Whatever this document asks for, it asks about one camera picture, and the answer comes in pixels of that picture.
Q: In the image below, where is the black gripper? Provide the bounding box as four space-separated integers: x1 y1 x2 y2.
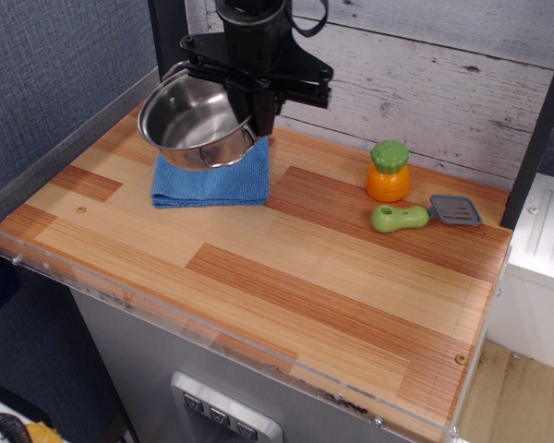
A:
180 34 333 137

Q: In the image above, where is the stainless steel pot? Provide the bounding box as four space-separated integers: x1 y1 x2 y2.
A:
138 62 259 171

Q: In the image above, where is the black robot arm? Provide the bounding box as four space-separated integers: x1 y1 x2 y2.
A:
180 1 333 137

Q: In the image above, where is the blue folded cloth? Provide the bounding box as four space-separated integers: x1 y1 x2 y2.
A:
151 138 270 209

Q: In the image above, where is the orange toy carrot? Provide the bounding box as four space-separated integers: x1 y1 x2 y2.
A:
366 140 410 202

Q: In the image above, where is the silver dispenser button panel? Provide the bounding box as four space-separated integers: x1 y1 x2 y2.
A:
171 371 283 443

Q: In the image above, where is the white aluminium side block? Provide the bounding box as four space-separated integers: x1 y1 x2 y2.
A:
487 174 554 367

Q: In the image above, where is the clear acrylic table guard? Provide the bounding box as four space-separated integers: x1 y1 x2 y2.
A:
0 68 513 443

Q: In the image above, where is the black vertical post left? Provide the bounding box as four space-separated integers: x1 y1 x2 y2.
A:
148 0 197 80

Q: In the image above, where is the black vertical post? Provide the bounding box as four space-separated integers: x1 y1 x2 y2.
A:
500 74 554 230
148 0 197 80

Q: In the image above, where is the green handled grey toy spatula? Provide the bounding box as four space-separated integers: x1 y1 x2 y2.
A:
370 194 482 233

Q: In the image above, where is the black vertical post right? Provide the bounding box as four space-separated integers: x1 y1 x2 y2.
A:
500 74 554 230

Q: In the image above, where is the yellow object with black strap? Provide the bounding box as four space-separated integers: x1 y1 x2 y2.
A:
0 413 65 443

